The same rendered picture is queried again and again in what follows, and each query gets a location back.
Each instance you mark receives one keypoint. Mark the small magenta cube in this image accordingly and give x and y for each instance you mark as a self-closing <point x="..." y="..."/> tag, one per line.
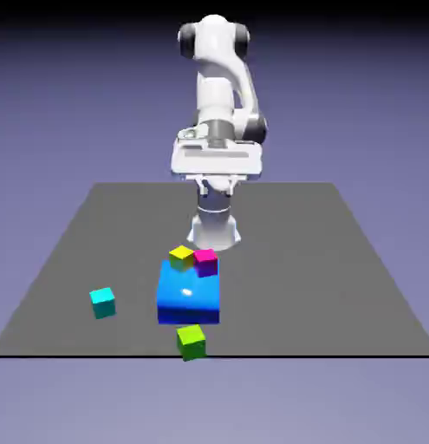
<point x="206" y="262"/>

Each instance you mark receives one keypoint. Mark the small cyan cube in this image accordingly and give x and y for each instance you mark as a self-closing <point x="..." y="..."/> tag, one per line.
<point x="103" y="302"/>

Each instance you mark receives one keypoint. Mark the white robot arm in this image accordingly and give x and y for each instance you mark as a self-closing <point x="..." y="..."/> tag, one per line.
<point x="217" y="69"/>

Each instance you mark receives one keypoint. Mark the small green cube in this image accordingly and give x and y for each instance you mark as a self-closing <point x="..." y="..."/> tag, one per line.
<point x="191" y="342"/>

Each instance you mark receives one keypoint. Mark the small yellow cube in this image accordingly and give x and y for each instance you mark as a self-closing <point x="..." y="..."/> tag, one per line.
<point x="181" y="257"/>

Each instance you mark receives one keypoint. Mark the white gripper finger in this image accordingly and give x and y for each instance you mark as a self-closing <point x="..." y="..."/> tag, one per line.
<point x="229" y="186"/>
<point x="203" y="187"/>

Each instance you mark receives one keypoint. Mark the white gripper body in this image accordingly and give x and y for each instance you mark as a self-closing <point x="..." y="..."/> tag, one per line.
<point x="217" y="159"/>

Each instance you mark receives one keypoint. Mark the large blue box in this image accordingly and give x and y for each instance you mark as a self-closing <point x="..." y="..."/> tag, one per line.
<point x="188" y="295"/>

